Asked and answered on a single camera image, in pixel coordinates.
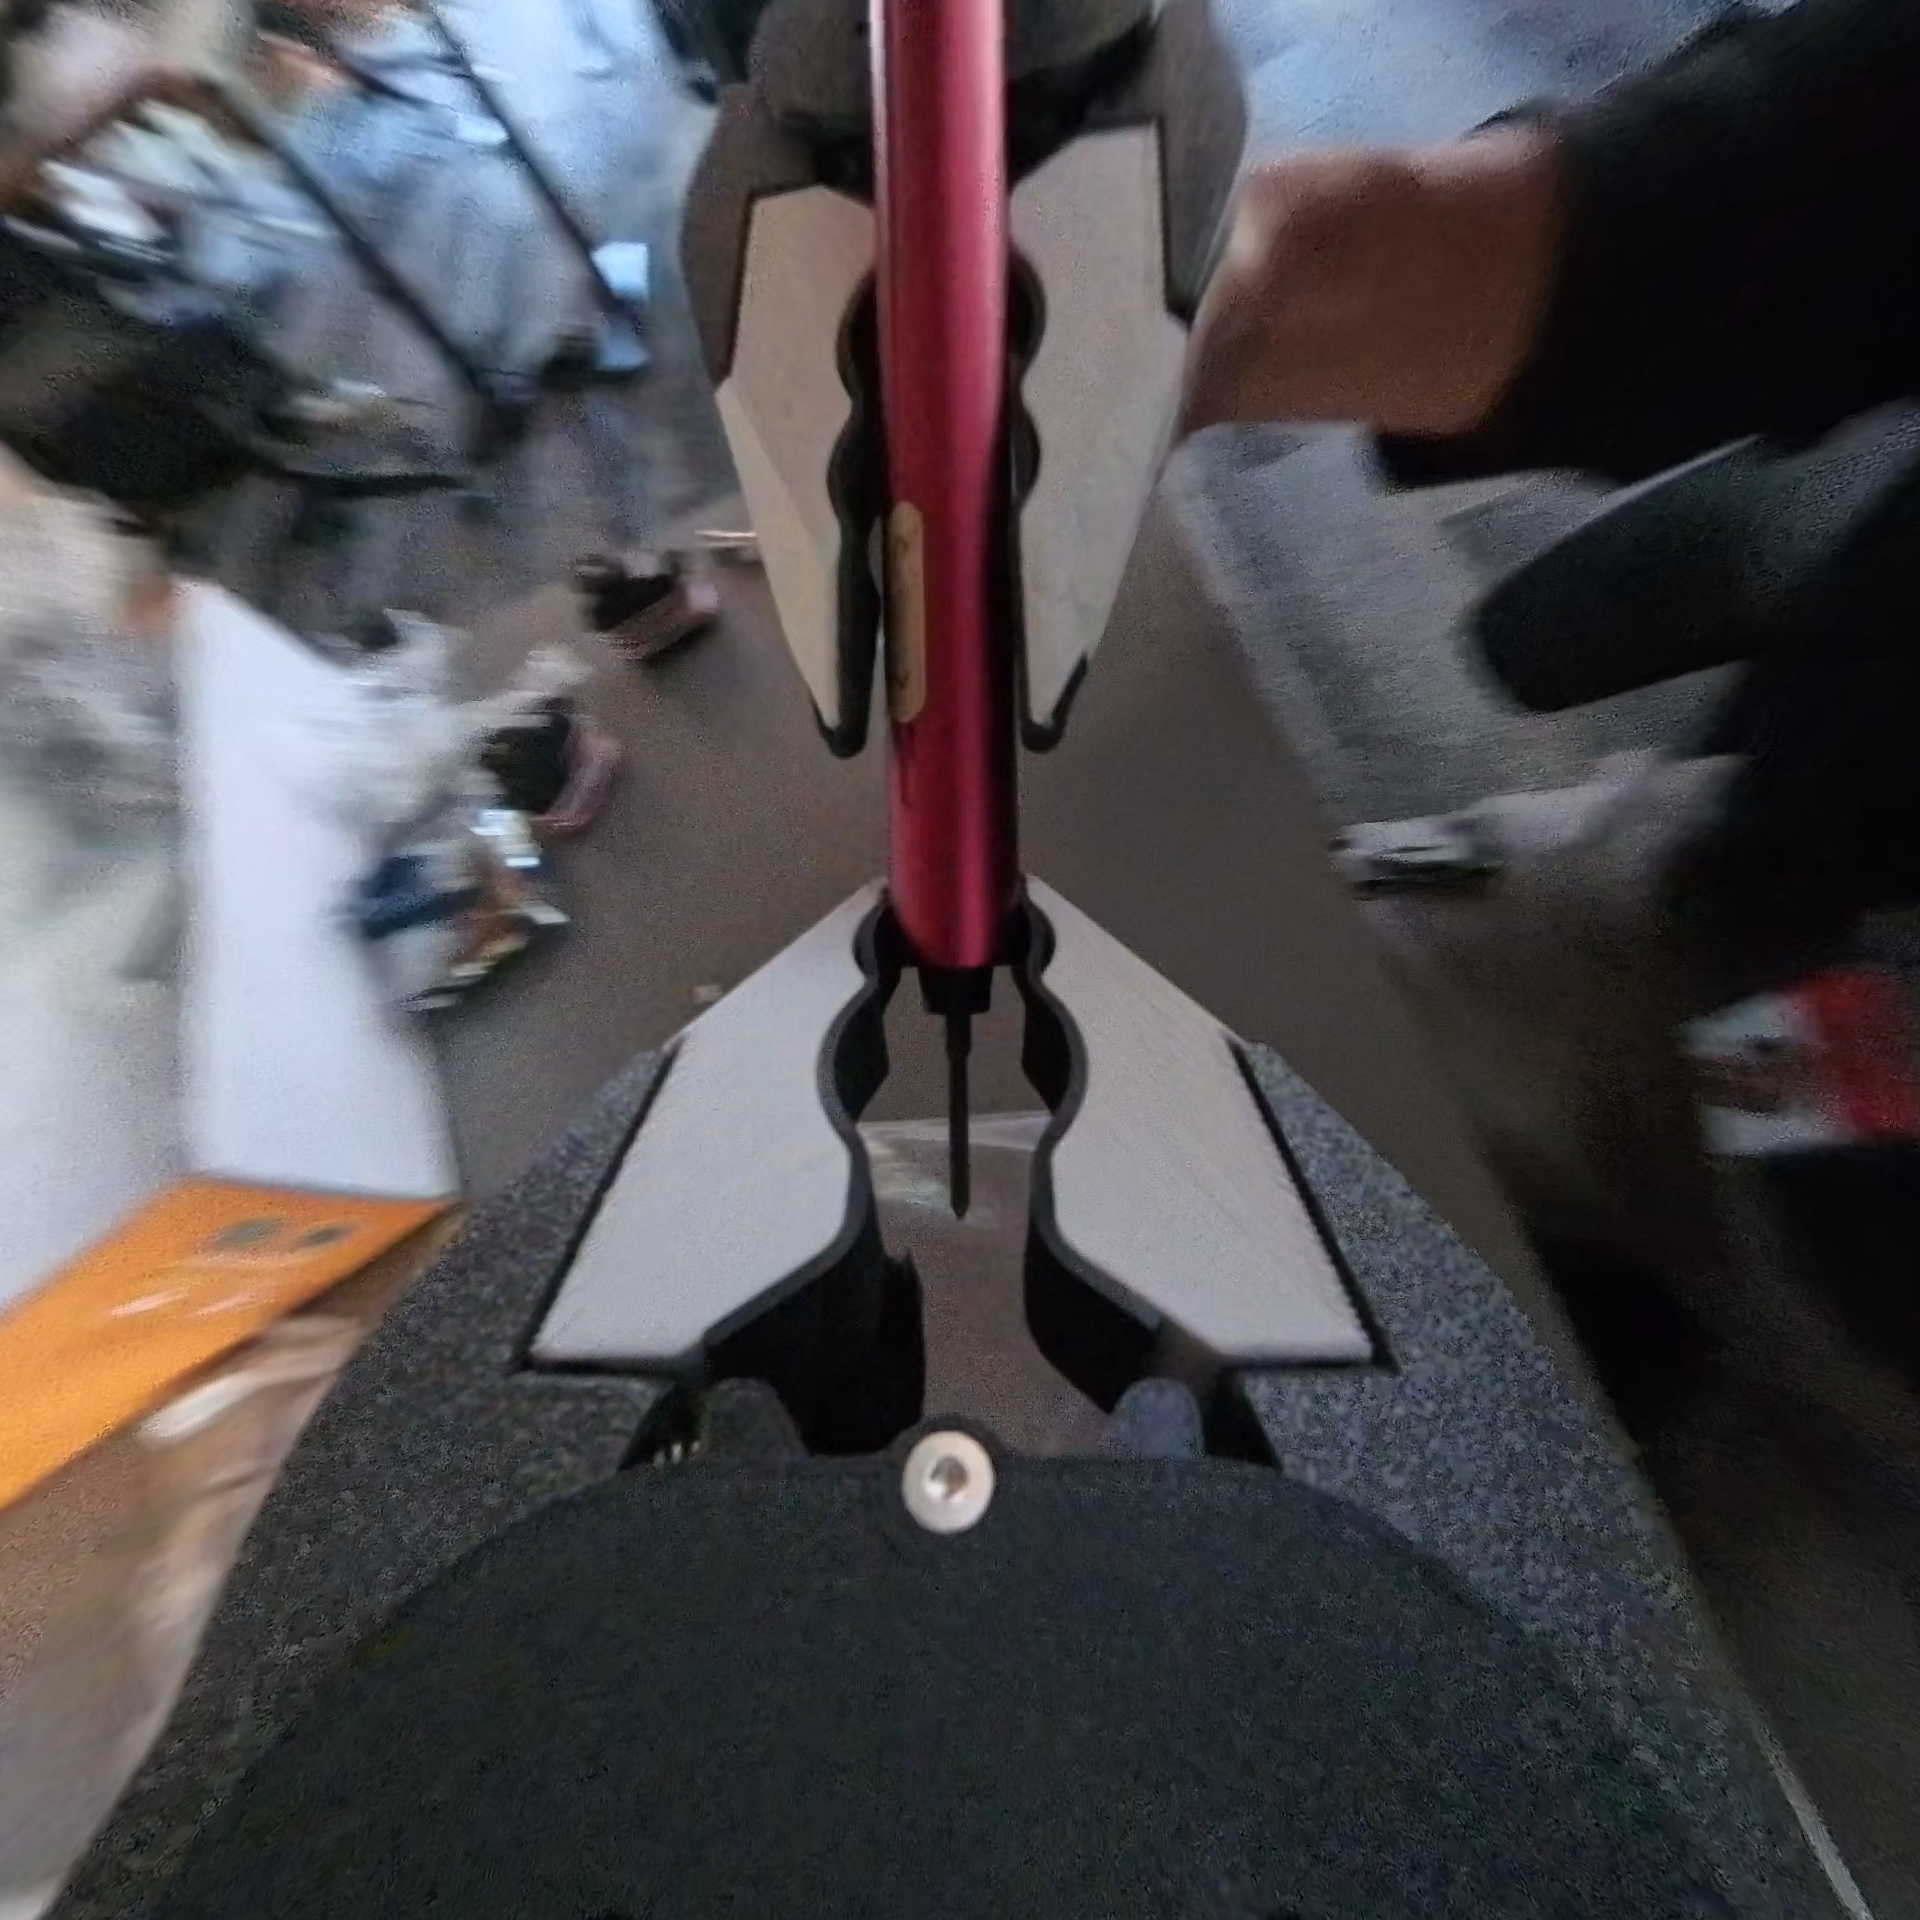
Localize person's white shoe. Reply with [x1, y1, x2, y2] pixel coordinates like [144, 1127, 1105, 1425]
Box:
[1333, 753, 1744, 896]

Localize pile of small screw bags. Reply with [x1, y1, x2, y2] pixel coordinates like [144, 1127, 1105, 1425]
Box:
[346, 540, 725, 1023]

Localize grey desk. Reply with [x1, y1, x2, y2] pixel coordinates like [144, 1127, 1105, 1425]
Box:
[420, 359, 1863, 1920]

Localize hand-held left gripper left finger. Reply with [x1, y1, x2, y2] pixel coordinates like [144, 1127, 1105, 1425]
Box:
[522, 883, 889, 1368]

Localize person's right forearm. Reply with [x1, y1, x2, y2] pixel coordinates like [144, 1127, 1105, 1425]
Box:
[1372, 0, 1920, 489]

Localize person's right hand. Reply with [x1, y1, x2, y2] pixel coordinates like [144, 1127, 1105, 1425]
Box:
[1183, 123, 1572, 440]

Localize person's dark clothed body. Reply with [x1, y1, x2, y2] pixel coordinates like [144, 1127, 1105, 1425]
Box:
[1464, 427, 1920, 963]

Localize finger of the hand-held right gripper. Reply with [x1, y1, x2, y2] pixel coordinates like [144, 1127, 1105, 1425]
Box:
[1017, 123, 1199, 753]
[717, 183, 885, 749]

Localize red electric screwdriver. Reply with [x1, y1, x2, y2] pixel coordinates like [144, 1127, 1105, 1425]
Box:
[873, 0, 1040, 1221]

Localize white orange cardboard box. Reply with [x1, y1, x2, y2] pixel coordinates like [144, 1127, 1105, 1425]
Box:
[0, 575, 467, 1517]

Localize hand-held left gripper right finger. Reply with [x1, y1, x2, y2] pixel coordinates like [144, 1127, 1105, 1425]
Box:
[1017, 883, 1377, 1368]

